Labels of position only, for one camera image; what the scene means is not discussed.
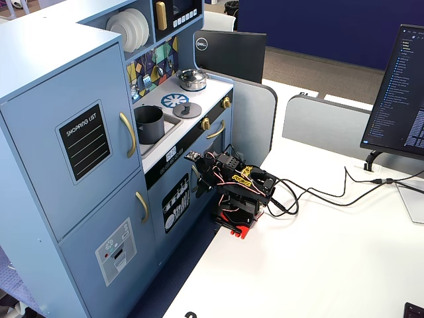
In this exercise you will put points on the blue fridge door with dispenser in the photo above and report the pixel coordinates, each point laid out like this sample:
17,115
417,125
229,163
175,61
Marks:
76,261

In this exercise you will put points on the steel pot with lid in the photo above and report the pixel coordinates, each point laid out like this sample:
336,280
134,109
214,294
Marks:
192,79

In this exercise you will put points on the red robot base mount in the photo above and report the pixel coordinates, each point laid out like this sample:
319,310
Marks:
240,228

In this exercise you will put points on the dark gray pot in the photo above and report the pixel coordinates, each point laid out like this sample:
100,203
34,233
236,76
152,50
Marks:
149,127

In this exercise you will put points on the hanging silver whisk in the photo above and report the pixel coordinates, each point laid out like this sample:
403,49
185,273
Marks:
170,63

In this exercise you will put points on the black keyboard corner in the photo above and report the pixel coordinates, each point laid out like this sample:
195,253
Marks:
415,311

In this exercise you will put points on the blue fridge door with list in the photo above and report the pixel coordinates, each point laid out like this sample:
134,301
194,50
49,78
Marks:
39,165

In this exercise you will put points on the gold stove knob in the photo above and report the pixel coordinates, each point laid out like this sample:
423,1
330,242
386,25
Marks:
205,123
226,102

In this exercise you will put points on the small wrist camera board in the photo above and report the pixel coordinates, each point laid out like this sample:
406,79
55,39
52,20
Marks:
193,155

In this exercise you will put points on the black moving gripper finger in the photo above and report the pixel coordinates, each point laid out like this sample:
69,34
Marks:
202,169

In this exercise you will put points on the monitor with lit screen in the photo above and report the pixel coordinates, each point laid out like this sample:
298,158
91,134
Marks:
397,99

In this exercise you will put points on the dark gray pot lid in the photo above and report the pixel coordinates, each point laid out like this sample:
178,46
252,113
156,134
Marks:
187,110

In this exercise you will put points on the blue oven door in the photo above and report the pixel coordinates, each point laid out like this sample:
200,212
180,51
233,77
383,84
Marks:
212,145

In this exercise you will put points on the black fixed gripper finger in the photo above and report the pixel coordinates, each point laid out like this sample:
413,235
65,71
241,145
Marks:
202,188

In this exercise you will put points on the blue toy kitchen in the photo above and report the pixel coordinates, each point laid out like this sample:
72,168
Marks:
49,33

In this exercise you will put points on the white chair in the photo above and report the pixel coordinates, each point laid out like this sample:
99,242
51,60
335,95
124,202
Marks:
217,21

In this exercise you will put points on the steel ladle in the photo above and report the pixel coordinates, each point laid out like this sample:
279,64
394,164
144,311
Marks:
159,70

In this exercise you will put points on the grey water dispenser panel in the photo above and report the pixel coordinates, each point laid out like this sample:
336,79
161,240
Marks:
116,255

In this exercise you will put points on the blue dishwasher door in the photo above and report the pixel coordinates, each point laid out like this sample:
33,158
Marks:
159,238

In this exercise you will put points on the steel skimmer spoon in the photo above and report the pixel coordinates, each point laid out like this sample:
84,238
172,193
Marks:
134,92

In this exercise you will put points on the black waste bin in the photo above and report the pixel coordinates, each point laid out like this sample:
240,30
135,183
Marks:
232,6

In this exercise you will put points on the steel slotted spatula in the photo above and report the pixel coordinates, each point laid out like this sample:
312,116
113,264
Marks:
146,81

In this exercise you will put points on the white toy plate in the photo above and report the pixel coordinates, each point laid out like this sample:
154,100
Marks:
139,33
147,28
119,30

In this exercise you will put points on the black toy microwave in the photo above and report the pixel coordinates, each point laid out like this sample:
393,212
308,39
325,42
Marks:
182,30

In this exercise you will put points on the black Dell monitor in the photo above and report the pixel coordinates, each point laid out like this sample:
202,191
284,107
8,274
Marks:
232,56

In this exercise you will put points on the gray desk divider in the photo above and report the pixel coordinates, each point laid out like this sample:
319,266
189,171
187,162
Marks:
324,126
255,116

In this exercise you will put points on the small black round object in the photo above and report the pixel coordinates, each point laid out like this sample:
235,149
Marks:
190,315

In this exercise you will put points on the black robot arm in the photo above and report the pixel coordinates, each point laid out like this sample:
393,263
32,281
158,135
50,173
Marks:
238,195

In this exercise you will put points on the gray flat stand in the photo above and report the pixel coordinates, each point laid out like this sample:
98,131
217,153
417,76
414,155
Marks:
414,205

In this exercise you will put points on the black shopping list board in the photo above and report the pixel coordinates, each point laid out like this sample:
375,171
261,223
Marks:
84,142

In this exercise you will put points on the gray toy sink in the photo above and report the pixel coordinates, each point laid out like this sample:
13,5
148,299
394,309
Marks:
172,127

